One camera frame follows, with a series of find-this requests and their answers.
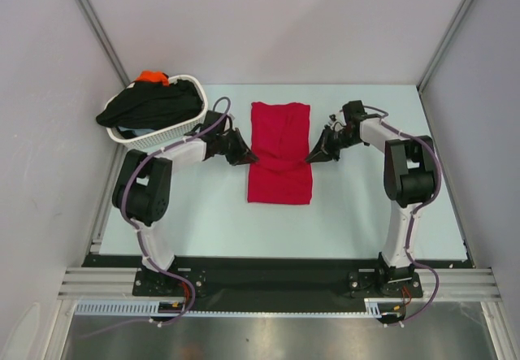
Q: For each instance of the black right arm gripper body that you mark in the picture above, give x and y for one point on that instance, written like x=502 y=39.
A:
x=331 y=141

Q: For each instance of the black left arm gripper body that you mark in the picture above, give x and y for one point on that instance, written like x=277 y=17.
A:
x=219 y=139

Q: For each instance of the red t shirt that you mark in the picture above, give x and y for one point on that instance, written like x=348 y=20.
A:
x=280 y=139

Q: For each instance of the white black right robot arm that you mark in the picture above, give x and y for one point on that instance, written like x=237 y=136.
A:
x=411 y=177

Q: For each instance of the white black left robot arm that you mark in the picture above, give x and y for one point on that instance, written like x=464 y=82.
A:
x=143 y=188

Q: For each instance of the white plastic laundry basket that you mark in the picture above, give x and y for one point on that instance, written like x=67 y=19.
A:
x=166 y=134

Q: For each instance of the black t shirt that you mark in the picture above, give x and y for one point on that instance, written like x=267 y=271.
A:
x=148 y=105

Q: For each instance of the light blue t shirt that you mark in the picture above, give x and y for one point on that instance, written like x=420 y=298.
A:
x=131 y=133

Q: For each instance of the orange t shirt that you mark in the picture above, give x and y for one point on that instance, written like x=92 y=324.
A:
x=155 y=77

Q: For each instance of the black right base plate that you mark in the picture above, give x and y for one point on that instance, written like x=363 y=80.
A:
x=373 y=283

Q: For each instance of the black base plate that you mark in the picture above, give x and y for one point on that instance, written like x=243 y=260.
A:
x=373 y=283
x=149 y=283

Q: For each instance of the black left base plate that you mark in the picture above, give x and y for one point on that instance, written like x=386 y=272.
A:
x=149 y=283

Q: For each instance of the aluminium front rail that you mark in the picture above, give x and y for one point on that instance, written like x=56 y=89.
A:
x=116 y=283

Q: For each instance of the right aluminium corner post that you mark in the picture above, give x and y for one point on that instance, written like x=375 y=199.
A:
x=454 y=26

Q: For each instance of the aluminium corner post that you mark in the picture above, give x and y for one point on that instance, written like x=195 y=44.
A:
x=454 y=26
x=91 y=17

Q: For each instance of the left aluminium corner post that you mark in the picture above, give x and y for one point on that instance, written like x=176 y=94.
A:
x=91 y=17

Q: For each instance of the white slotted cable duct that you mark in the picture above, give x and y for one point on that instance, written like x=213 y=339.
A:
x=129 y=308

